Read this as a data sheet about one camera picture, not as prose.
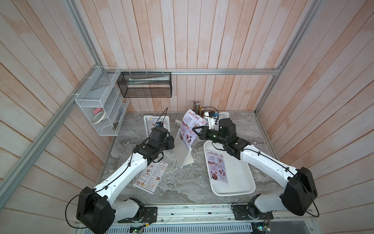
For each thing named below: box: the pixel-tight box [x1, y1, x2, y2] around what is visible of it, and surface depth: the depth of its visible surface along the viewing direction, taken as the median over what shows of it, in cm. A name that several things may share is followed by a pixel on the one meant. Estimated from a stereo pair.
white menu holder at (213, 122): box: [203, 111, 230, 131], surface depth 70 cm
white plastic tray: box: [203, 140, 257, 197], surface depth 85 cm
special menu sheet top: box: [180, 109, 207, 147], surface depth 78 cm
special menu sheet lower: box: [205, 149, 230, 188], surface depth 87 cm
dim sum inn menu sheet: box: [132, 158, 169, 195], surface depth 88 cm
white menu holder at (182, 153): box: [172, 128, 195, 170], surface depth 84 cm
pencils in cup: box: [192, 100, 203, 113], surface depth 106 cm
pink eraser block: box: [93, 107, 104, 116], surface depth 83 cm
